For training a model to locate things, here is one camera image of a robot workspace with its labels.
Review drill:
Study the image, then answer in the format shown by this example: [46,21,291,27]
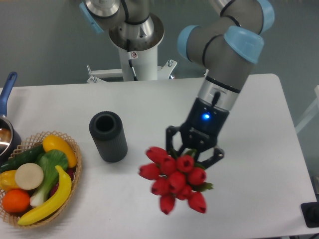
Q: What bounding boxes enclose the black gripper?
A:
[165,98,229,169]

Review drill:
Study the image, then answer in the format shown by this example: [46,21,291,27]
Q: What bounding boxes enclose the red tulip bouquet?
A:
[139,146,213,215]

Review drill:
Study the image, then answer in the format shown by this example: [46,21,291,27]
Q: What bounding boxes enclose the dark grey ribbed vase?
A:
[89,111,128,163]

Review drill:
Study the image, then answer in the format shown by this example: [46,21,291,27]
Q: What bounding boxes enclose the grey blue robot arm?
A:
[79,0,275,168]

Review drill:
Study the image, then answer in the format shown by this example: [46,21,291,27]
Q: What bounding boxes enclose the dark red vegetable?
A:
[49,168,74,197]

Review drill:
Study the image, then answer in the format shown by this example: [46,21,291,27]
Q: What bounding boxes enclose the black device at table edge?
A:
[301,202,319,228]

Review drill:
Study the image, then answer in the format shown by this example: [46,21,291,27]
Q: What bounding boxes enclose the green bok choy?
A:
[30,149,68,208]

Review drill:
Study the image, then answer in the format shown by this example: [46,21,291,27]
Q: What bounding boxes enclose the yellow banana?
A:
[17,165,72,226]

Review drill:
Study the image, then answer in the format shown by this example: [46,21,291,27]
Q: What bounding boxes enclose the woven wicker basket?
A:
[0,131,82,229]

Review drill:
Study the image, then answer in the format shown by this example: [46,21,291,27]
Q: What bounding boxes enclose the dark green cucumber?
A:
[0,144,44,173]

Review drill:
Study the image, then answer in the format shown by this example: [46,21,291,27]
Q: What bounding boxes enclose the beige round disc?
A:
[14,163,44,190]

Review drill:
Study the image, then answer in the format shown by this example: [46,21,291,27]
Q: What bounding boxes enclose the orange fruit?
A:
[2,189,30,213]

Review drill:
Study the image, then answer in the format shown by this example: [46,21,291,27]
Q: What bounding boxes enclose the yellow bell pepper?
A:
[0,170,20,191]

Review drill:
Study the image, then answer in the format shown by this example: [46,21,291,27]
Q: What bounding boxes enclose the white table clamp bracket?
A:
[86,59,177,83]

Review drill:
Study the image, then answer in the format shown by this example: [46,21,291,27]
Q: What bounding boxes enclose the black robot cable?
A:
[126,39,139,82]

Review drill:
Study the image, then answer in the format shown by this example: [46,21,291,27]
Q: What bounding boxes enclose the white frame at right edge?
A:
[295,85,319,134]

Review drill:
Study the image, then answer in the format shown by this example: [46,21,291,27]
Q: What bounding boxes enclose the blue handled saucepan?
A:
[0,72,21,165]

